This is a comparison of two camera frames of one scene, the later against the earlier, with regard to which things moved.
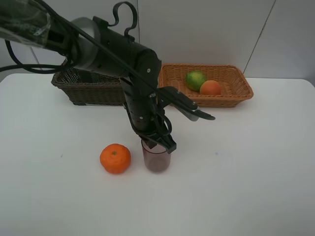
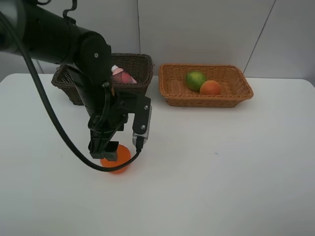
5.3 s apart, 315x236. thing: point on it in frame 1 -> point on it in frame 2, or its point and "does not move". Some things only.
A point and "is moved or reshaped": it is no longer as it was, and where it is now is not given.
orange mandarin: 115,158 does not move
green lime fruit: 194,79 does not move
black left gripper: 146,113 -> 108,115
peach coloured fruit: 210,87 does not move
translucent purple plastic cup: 156,159 is moved or reshaped
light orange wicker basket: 235,89 does not move
